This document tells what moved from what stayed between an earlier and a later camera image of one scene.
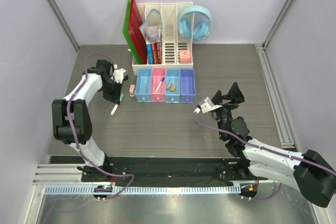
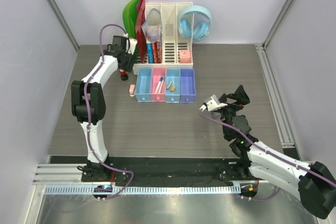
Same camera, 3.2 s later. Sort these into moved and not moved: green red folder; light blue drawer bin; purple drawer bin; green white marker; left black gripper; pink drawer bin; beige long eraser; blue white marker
Moved: left black gripper; green red folder; green white marker
Not moved: light blue drawer bin; blue white marker; pink drawer bin; purple drawer bin; beige long eraser
